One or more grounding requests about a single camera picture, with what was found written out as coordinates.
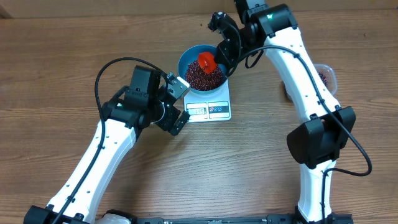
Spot teal plastic bowl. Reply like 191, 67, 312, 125
178, 45, 227, 85

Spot white digital kitchen scale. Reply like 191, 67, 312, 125
183, 80, 232, 123

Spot red adzuki beans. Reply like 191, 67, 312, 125
318, 72, 328, 87

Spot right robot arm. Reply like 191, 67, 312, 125
208, 1, 356, 223

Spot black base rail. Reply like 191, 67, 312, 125
102, 208, 354, 224

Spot clear plastic food container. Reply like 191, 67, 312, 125
282, 63, 338, 103

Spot red beans in bowl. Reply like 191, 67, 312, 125
185, 60, 224, 91

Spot red measuring scoop blue handle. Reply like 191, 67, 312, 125
197, 52, 218, 75

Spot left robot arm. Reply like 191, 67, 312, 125
24, 66, 190, 224

